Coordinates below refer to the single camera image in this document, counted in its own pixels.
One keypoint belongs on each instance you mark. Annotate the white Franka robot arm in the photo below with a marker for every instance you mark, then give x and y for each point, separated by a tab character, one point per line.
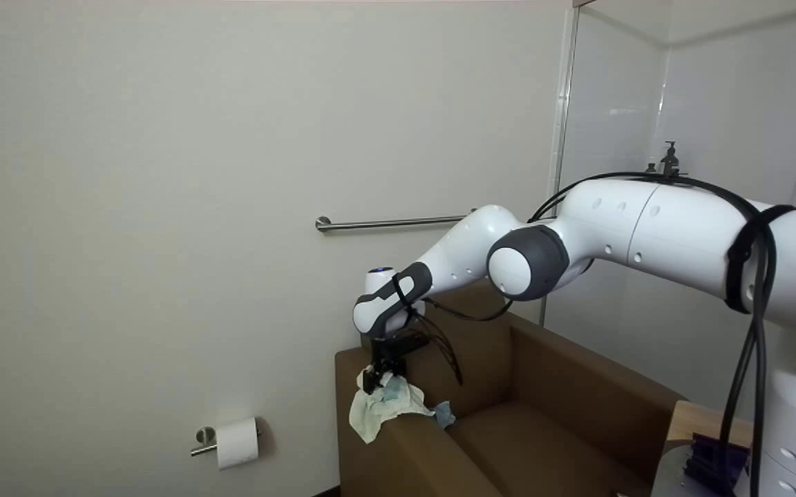
656	229

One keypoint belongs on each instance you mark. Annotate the white shower enclosure frame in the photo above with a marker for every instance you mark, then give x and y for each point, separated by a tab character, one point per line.
565	56

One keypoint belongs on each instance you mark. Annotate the white toilet paper roll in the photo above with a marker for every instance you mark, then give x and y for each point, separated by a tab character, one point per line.
237	442

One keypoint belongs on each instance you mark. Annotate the dark purple clamp block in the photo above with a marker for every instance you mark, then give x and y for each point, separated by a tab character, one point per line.
718	460

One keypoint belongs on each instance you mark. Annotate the metal toilet paper holder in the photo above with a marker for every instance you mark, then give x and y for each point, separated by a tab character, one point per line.
204	440

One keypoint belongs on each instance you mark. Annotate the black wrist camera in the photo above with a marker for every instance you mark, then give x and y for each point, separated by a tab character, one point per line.
406	341

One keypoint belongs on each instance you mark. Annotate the white towel with blue patch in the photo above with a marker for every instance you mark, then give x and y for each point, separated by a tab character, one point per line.
381	410

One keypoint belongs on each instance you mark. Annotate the brown sofa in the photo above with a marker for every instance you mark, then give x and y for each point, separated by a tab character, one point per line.
581	404

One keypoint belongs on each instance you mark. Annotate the metal shower fixture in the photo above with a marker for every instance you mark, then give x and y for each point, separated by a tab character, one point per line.
670	157

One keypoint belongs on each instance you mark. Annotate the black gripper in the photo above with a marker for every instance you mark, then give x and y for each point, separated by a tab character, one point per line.
389	359

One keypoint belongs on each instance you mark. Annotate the metal wall grab bar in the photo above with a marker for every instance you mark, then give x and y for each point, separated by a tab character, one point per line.
389	222

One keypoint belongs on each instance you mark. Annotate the wooden side table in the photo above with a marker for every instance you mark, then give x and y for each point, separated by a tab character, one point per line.
704	421

